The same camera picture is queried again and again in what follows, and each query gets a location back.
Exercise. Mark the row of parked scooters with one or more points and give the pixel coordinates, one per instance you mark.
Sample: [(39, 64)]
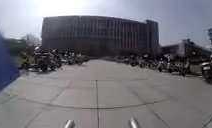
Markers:
[(167, 63), (47, 60)]

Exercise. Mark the low dark building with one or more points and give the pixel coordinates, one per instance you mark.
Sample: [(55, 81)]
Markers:
[(185, 49)]

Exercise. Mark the row of trees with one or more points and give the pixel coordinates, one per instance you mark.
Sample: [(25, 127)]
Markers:
[(22, 45)]

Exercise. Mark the grey paved plaza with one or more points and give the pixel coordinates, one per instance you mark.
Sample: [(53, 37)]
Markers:
[(127, 90)]

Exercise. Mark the large dark building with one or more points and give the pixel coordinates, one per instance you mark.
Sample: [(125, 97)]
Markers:
[(97, 35)]

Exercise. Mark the robot's own part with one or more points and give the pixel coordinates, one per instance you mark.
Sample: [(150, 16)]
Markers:
[(134, 123), (69, 124)]

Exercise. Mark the blue flag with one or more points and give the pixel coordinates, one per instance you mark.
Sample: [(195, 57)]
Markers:
[(2, 63)]

